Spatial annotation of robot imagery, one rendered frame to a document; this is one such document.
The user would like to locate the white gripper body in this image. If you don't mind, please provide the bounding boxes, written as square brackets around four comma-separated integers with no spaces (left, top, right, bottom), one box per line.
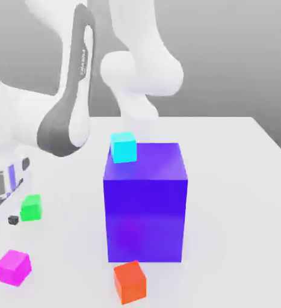
[0,178,34,245]

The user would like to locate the small green cube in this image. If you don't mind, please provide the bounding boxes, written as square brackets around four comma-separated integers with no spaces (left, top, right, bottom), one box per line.
[19,194,43,223]

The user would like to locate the small magenta cube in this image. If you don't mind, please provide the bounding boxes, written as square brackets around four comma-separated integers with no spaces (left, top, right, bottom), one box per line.
[0,249,32,288]

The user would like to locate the small cyan cube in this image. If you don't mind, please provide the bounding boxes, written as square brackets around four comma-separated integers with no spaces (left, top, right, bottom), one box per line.
[110,131,138,165]

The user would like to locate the small orange cube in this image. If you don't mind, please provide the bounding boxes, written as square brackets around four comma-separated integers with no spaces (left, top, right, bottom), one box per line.
[113,260,147,306]

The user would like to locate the large blue box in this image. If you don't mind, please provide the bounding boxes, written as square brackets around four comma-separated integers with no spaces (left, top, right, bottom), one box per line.
[103,142,188,263]

